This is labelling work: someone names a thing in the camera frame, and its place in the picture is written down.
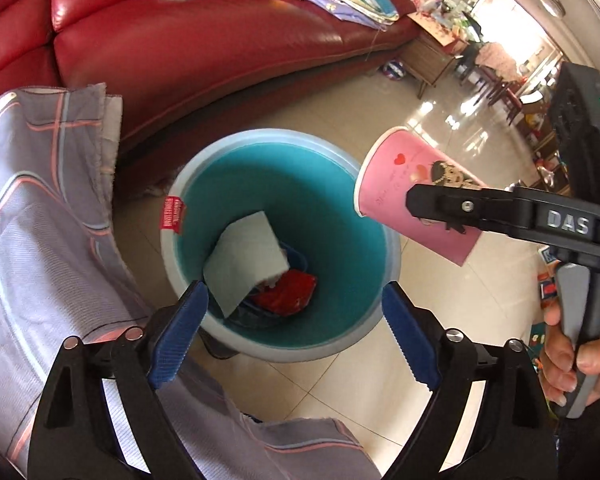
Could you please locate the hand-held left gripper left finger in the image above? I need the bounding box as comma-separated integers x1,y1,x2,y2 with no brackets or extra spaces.
27,280,210,480

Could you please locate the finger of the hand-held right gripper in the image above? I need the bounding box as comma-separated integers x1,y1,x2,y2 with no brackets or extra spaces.
406,182,531,241

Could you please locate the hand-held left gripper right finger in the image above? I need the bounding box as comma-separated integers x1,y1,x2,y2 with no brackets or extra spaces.
380,282,561,480

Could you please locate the pink paper cup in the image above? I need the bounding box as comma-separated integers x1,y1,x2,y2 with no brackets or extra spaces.
354,127,490,267

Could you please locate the white paper towel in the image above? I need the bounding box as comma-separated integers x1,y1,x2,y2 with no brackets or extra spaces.
202,211,291,320

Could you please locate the teal plastic bin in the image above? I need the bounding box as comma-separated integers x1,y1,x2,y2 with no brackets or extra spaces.
160,129,402,363

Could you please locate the red foil snack wrapper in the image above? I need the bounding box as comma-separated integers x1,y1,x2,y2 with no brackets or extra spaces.
252,269,317,317

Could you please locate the blue plastic tray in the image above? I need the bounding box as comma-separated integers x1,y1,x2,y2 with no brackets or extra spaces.
230,242,311,328

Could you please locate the person's right hand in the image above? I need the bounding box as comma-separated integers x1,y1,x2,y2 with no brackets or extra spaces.
539,305,600,407

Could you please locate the wooden chair with pink cushion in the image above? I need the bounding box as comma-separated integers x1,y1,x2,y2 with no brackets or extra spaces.
475,42,526,121

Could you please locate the wooden cabinet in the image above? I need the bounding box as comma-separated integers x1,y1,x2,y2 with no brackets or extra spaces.
402,10,461,101

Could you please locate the grey plaid cloth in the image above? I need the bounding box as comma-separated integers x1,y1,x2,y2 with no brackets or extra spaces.
0,82,383,480

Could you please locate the red leather sofa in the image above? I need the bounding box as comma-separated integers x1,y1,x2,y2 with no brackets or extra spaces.
0,0,423,171

